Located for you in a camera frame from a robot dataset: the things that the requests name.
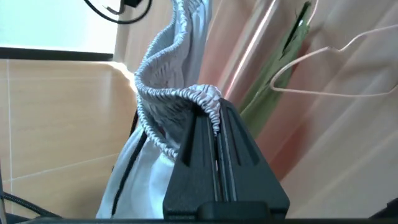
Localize green printed shirt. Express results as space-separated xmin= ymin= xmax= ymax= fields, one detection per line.
xmin=239 ymin=1 xmax=312 ymax=138

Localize beige curtain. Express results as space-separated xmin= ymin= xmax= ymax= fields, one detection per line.
xmin=113 ymin=0 xmax=398 ymax=219

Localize pale grey shorts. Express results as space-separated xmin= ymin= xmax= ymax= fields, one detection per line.
xmin=95 ymin=0 xmax=223 ymax=220

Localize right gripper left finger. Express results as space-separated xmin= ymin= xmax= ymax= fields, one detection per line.
xmin=162 ymin=107 xmax=224 ymax=220

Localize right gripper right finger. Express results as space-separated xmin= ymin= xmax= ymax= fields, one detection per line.
xmin=216 ymin=98 xmax=290 ymax=220

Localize window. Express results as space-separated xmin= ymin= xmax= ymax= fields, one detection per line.
xmin=0 ymin=0 xmax=119 ymax=62

